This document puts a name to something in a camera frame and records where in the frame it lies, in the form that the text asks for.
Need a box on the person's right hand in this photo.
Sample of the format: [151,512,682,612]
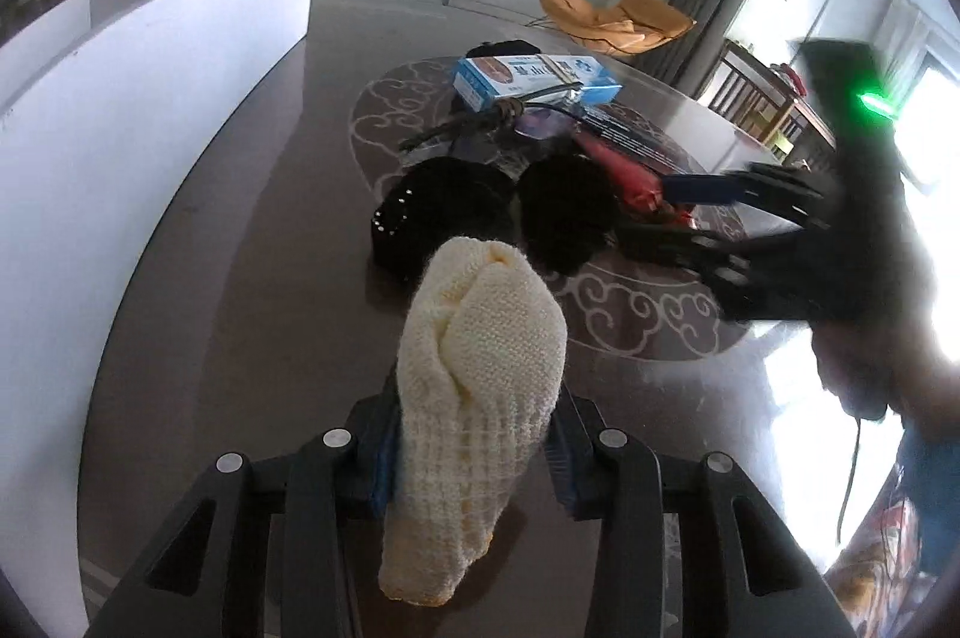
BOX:
[814,317,912,423]

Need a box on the red folded umbrella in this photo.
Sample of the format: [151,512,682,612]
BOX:
[574,132,697,228]

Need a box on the black studded hat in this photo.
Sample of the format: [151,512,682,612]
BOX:
[370,157,520,281]

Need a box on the cream knitted cloth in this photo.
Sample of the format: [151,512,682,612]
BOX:
[377,237,567,607]

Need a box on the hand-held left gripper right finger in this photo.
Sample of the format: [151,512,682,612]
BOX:
[544,387,856,638]

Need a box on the black fuzzy cloth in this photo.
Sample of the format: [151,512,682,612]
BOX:
[517,154,625,276]

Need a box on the purple toy wand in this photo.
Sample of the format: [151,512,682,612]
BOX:
[399,97,582,154]

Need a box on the orange lounge chair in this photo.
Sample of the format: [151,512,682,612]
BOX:
[538,0,697,58]

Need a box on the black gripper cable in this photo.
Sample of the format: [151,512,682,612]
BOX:
[835,409,872,546]

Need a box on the person's right forearm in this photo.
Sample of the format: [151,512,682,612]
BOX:
[891,345,960,580]

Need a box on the white partition board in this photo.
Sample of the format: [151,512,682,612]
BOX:
[0,0,320,534]

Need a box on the dark patterned glass desktop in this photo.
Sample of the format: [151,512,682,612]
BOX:
[75,0,931,638]

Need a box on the blue and white box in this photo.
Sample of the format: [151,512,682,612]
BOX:
[452,53,622,113]

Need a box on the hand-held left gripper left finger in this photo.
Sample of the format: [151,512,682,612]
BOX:
[82,375,404,638]

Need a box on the dark wooden chair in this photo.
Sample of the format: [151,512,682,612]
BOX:
[705,38,837,161]

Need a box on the person's printed clothing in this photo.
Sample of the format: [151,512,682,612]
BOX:
[823,495,942,638]

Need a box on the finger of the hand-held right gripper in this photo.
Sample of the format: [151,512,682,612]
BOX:
[615,222,762,309]
[664,162,835,232]

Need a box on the dark book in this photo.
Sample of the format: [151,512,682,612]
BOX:
[577,102,710,178]

